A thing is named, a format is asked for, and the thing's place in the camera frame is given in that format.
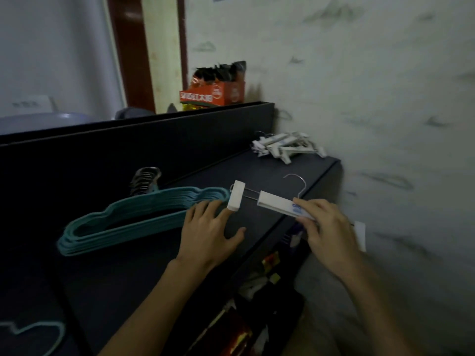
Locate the orange snack carton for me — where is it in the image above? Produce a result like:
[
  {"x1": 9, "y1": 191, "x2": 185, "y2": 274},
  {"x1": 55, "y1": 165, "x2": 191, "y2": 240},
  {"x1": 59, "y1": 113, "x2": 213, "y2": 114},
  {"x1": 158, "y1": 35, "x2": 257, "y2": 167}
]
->
[{"x1": 180, "y1": 61, "x2": 246, "y2": 110}]

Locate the black back panel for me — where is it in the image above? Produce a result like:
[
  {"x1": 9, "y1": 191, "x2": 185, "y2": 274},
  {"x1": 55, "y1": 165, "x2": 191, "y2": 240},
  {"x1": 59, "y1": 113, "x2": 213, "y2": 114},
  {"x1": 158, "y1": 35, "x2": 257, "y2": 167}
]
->
[{"x1": 0, "y1": 101, "x2": 275, "y2": 234}]

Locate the stack of teal hangers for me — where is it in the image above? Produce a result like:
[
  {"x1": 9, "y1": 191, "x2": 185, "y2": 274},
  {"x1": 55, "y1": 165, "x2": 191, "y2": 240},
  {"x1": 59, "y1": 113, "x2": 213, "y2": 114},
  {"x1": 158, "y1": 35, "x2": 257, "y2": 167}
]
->
[{"x1": 56, "y1": 166, "x2": 231, "y2": 256}]

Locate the person's right forearm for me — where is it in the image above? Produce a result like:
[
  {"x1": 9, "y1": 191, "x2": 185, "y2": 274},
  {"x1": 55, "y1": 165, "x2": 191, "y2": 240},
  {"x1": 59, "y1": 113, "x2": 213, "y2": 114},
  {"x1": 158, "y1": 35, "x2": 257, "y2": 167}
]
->
[{"x1": 341, "y1": 267, "x2": 413, "y2": 356}]

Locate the small white label sign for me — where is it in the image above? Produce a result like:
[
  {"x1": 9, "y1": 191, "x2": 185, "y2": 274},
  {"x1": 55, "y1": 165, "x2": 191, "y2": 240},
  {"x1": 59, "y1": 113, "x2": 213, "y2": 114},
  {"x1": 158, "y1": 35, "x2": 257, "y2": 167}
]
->
[{"x1": 11, "y1": 95, "x2": 58, "y2": 115}]

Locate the purple box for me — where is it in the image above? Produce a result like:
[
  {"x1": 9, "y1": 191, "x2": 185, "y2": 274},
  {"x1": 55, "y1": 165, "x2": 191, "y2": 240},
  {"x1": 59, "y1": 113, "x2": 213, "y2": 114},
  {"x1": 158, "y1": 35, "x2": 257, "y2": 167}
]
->
[{"x1": 285, "y1": 222, "x2": 311, "y2": 253}]

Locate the teal wire hanger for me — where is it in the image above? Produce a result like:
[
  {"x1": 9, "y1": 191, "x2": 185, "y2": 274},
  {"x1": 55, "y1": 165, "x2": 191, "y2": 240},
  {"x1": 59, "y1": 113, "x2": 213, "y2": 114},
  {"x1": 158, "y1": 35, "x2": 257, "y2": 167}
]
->
[{"x1": 0, "y1": 321, "x2": 66, "y2": 356}]

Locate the person's left hand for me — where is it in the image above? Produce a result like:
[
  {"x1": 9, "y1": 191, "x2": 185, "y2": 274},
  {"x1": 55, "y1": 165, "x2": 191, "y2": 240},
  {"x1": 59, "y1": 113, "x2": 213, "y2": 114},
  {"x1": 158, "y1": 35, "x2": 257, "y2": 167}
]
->
[{"x1": 176, "y1": 200, "x2": 246, "y2": 272}]

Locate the person's right hand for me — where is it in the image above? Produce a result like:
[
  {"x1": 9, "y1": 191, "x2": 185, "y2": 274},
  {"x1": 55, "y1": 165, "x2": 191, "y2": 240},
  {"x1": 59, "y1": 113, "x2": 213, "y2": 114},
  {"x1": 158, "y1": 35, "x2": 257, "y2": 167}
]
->
[{"x1": 292, "y1": 198, "x2": 366, "y2": 282}]

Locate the lavender plastic basin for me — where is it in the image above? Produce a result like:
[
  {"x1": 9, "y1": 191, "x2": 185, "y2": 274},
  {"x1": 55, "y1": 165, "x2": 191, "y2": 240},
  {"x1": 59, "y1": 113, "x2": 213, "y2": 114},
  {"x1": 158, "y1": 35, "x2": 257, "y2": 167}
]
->
[{"x1": 0, "y1": 113, "x2": 92, "y2": 136}]

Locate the brown door frame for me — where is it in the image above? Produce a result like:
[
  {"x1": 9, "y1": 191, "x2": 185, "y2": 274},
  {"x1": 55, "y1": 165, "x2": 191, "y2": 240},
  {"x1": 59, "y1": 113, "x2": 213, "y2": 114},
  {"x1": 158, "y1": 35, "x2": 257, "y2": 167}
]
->
[{"x1": 106, "y1": 0, "x2": 188, "y2": 114}]

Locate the black table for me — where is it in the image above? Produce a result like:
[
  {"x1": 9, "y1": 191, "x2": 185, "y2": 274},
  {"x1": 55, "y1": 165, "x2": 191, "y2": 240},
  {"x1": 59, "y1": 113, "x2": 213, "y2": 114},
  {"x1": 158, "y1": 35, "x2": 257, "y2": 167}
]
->
[{"x1": 0, "y1": 150, "x2": 341, "y2": 356}]

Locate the grey round container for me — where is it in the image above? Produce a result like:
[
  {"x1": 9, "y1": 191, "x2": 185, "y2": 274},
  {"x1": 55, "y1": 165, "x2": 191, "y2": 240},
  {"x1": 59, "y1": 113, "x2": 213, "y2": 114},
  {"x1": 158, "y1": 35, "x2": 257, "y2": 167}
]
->
[{"x1": 114, "y1": 103, "x2": 179, "y2": 120}]

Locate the person's left forearm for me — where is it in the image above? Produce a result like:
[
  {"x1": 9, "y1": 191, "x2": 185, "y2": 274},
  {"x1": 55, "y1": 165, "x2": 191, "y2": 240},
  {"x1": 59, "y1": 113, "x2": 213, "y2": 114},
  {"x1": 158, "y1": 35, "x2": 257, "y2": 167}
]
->
[{"x1": 98, "y1": 259, "x2": 208, "y2": 356}]

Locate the white clip hanger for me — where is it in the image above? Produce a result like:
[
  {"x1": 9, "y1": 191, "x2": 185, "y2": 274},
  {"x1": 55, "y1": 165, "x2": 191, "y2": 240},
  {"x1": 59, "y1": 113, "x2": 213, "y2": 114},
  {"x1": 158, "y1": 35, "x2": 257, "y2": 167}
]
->
[{"x1": 227, "y1": 174, "x2": 367, "y2": 253}]

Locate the pile of white clip hangers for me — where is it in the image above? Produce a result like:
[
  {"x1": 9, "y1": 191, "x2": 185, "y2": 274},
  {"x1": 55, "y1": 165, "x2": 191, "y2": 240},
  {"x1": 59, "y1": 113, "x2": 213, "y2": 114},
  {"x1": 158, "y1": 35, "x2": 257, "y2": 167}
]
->
[{"x1": 251, "y1": 131, "x2": 328, "y2": 165}]

